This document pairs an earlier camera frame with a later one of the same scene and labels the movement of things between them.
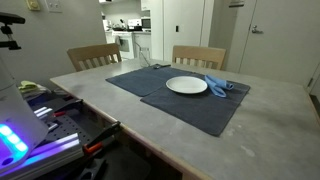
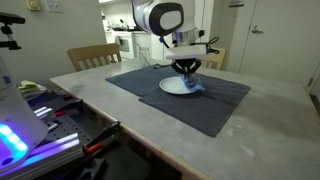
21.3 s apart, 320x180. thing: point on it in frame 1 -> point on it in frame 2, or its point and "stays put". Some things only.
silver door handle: x=256 y=31 stays put
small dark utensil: x=158 y=66 stays put
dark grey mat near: x=205 y=110 stays put
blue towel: x=218 y=86 -> x=192 y=82
